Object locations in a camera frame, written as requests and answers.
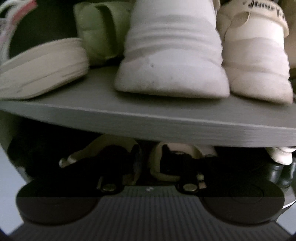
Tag cream nike sneaker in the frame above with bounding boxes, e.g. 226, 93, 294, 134
149, 142, 217, 182
59, 134, 140, 186

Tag cream clog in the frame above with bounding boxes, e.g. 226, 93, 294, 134
266, 147, 295, 166

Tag white chunky sneaker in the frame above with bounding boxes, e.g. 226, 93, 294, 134
216, 1, 293, 104
114, 1, 230, 98

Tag shoe cabinet shelves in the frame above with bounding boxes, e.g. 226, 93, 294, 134
1, 68, 295, 147

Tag black boot under cabinet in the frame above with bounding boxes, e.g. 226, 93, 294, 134
266, 161, 295, 188

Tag pink white sneaker on shelf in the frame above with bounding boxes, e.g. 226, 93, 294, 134
1, 1, 89, 99

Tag green padded sandal on shelf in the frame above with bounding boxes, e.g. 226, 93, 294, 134
73, 1, 132, 65

